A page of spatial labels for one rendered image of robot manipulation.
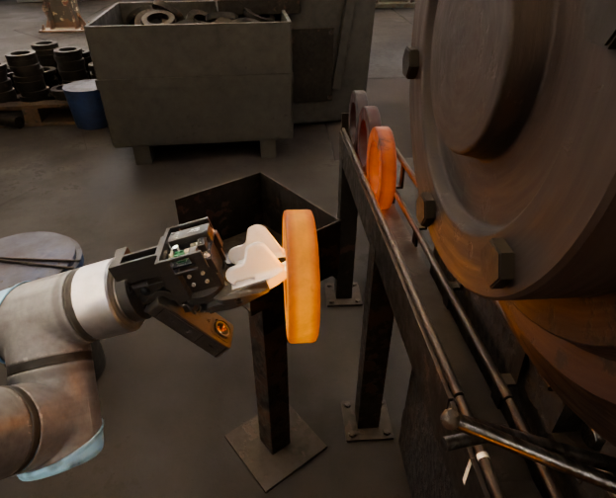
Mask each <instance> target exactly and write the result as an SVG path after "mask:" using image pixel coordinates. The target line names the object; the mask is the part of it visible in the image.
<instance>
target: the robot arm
mask: <svg viewBox="0 0 616 498"><path fill-rule="evenodd" d="M197 223H200V224H201V225H198V226H195V227H191V228H188V229H184V230H180V228H183V227H187V226H190V225H194V224H197ZM168 237H169V239H168ZM167 239H168V243H169V245H170V246H168V244H167V243H166V242H167ZM222 245H223V242H222V240H221V238H220V235H219V233H218V231H217V230H214V228H213V226H212V224H211V222H210V220H209V218H208V217H204V218H200V219H197V220H193V221H190V222H186V223H183V224H179V225H176V226H172V227H169V228H166V231H165V234H164V236H162V237H160V240H159V243H158V245H157V246H154V247H150V248H147V249H143V250H139V251H136V252H132V253H131V251H130V250H129V248H128V247H125V248H121V249H118V250H116V253H115V258H112V259H108V260H105V261H101V262H98V263H94V264H91V265H87V266H84V267H81V268H77V269H74V270H70V271H67V272H63V273H59V274H56V275H52V276H49V277H45V278H42V279H38V280H34V281H25V282H21V283H19V284H16V285H15V286H13V287H11V288H8V289H5V290H1V291H0V363H2V364H5V365H6V370H7V381H8V385H0V480H1V479H4V478H7V477H12V476H15V475H17V476H18V477H19V479H20V480H22V481H34V480H39V479H43V478H46V477H50V476H53V475H56V474H59V473H62V472H64V471H66V470H68V469H71V468H72V467H74V466H77V465H80V464H82V463H84V462H86V461H88V460H90V459H92V458H93V457H95V456H96V455H97V454H98V453H99V452H100V451H101V450H102V448H103V447H104V433H103V428H104V420H103V418H102V417H101V410H100V403H99V396H98V389H97V382H96V376H95V369H94V362H93V357H92V348H91V343H92V342H96V341H99V340H103V339H107V338H111V337H115V336H119V335H123V334H127V333H130V332H133V331H136V330H137V329H139V328H140V327H141V325H142V323H143V322H144V320H145V319H149V318H151V317H152V316H153V317H154V318H156V319H157V320H159V321H160V322H162V323H163V324H165V325H166V326H168V327H169V328H171V329H173V330H174V331H176V332H177V333H179V334H180V335H182V336H183V337H185V338H186V339H188V340H189V341H191V342H193V343H194V344H196V345H197V346H199V347H200V348H202V349H203V350H205V351H206V352H208V353H209V354H211V355H213V356H214V357H216V358H217V357H219V356H220V355H222V354H223V353H224V352H226V351H227V350H228V349H230V347H231V341H232V335H233V325H232V324H231V323H230V322H228V321H227V320H225V319H224V318H222V317H221V316H220V315H218V314H217V313H216V312H218V311H223V310H230V309H234V308H237V307H240V306H242V305H244V304H246V303H248V302H250V301H252V300H254V299H256V298H257V297H259V296H261V295H263V294H265V293H267V292H269V290H270V289H272V288H273V287H275V286H277V285H278V284H280V283H281V282H282V281H283V280H285V279H286V278H287V271H286V253H285V248H282V247H281V246H280V245H279V244H278V242H277V241H276V240H275V239H274V237H273V236H272V235H271V233H270V232H269V231H268V230H267V228H266V227H265V226H263V225H260V224H255V225H252V226H250V227H249V228H248V229H247V234H246V241H245V243H244V244H242V245H239V246H235V247H233V248H231V249H230V250H229V252H228V253H227V254H225V255H224V252H223V250H222Z"/></svg>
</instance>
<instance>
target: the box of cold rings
mask: <svg viewBox="0 0 616 498"><path fill-rule="evenodd" d="M243 15H244V16H245V17H246V18H239V19H238V15H237V14H235V13H232V12H218V10H217V7H216V2H215V1H168V2H164V1H162V0H154V2H118V3H115V4H114V5H113V6H111V7H110V8H108V9H107V10H106V11H104V12H103V13H102V14H100V15H99V16H98V17H96V18H95V19H93V20H92V21H91V22H89V23H88V24H87V25H85V26H84V31H85V35H86V39H87V42H88V46H89V50H90V55H91V59H92V63H93V67H94V71H95V75H96V80H95V83H96V87H97V90H99V91H100V95H101V99H102V103H103V107H104V111H105V116H106V120H107V124H108V128H109V132H110V136H111V140H112V143H113V146H115V148H121V147H132V149H133V154H134V158H135V163H136V165H147V164H152V163H153V160H154V157H155V154H156V151H157V148H158V146H160V145H180V144H201V143H221V142H240V141H259V144H260V152H261V158H277V155H276V140H281V139H292V137H294V113H293V83H294V72H293V56H292V21H291V20H290V18H289V16H288V14H287V13H286V11H285V10H282V14H280V15H281V22H275V17H274V16H273V15H272V14H268V15H259V16H258V15H256V14H254V13H253V12H251V11H250V9H247V8H244V10H243Z"/></svg>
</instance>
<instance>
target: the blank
mask: <svg viewBox="0 0 616 498"><path fill-rule="evenodd" d="M283 248H285V253H286V271H287V278H286V279H285V280H284V302H285V318H286V331H287V339H288V341H289V343H291V344H297V343H313V342H315V341H316V339H317V336H318V331H319V320H320V274H319V256H318V244H317V235H316V227H315V221H314V217H313V214H312V212H311V210H309V209H287V210H285V211H284V213H283Z"/></svg>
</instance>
